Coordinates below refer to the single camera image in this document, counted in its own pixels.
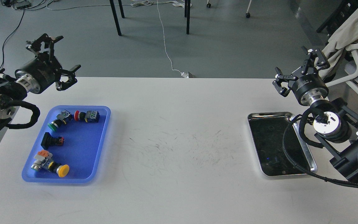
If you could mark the green push button switch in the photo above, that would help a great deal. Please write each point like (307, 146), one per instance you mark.
(61, 119)

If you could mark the black table leg right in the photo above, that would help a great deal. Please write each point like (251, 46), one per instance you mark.
(187, 4)

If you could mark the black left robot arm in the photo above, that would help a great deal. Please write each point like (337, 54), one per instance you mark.
(12, 95)

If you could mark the yellow push button switch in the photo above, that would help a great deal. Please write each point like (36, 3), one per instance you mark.
(44, 160)

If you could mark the blue plastic tray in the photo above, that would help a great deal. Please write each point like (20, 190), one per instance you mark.
(81, 150)

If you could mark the black square push button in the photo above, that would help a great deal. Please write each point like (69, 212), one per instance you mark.
(49, 140)

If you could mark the red push button switch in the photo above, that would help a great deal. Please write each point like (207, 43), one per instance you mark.
(91, 116)

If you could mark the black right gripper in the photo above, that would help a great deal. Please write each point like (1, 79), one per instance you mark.
(309, 88)

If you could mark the black table leg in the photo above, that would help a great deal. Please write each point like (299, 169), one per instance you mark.
(115, 16)
(187, 4)

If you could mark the silver metal tray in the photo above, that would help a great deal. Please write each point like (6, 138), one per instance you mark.
(270, 132)

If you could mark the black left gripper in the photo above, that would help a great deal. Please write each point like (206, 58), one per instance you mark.
(42, 71)

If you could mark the black table leg left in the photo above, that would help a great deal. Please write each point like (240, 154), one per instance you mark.
(115, 16)

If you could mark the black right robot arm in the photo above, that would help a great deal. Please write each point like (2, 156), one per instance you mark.
(325, 124)

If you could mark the white power adapter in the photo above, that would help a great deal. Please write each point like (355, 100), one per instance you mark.
(187, 75)

